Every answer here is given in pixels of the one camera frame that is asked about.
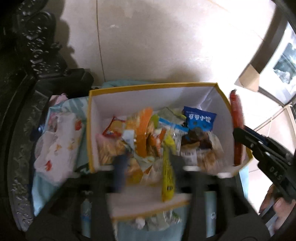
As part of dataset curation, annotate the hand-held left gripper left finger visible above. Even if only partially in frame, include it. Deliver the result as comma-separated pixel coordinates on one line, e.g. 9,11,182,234
79,155,127,214

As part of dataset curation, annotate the clear puffed snack packet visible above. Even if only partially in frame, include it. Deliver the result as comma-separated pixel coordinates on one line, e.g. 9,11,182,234
180,144,224,173

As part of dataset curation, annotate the pink cloth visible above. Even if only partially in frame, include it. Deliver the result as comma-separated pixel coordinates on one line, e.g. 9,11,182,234
49,94,69,107

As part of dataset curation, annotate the white floral tissue pack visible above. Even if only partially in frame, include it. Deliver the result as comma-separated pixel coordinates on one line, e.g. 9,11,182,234
34,112,85,186

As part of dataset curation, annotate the brown cardboard piece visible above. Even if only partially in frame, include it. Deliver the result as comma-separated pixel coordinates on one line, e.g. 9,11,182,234
235,64,261,92

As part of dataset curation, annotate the red sausage stick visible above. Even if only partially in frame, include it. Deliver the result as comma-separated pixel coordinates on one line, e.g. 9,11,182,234
229,90,246,166

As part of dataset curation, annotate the dark carved wooden furniture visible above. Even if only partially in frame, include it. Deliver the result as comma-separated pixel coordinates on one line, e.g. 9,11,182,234
0,0,70,232

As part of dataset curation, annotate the person's right hand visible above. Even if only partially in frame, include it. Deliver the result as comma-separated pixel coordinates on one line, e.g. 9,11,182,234
259,185,292,232

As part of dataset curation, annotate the blue white small packet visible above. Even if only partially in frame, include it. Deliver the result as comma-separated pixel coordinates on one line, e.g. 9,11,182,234
158,117,189,134

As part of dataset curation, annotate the orange cake packet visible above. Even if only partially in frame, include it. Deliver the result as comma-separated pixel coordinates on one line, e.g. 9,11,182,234
134,108,154,158

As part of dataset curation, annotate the framed ink painting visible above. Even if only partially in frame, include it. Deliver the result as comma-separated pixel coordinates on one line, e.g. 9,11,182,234
250,14,296,107

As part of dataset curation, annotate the pale green snack packet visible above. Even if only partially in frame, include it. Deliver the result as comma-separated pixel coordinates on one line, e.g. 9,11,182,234
158,107,186,122

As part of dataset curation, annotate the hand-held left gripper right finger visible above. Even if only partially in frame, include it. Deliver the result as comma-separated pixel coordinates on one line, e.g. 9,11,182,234
171,158,245,216

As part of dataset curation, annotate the white cable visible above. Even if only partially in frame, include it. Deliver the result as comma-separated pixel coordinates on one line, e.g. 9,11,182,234
253,105,290,138

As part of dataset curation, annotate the blue cookie packet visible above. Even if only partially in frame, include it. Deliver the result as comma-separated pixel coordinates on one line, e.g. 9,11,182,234
183,106,217,131

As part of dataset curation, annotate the light blue printed blanket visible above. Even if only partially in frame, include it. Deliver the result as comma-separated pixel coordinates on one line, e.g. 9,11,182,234
32,80,250,241

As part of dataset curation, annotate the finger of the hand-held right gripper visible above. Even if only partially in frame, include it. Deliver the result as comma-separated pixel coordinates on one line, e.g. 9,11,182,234
232,128,262,153
243,125,274,147

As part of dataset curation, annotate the small red orange packet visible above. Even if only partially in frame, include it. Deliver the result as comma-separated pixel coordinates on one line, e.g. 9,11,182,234
102,116,127,138

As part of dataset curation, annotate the yellow cardboard box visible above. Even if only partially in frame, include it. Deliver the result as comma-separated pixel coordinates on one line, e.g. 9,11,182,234
87,82,253,220

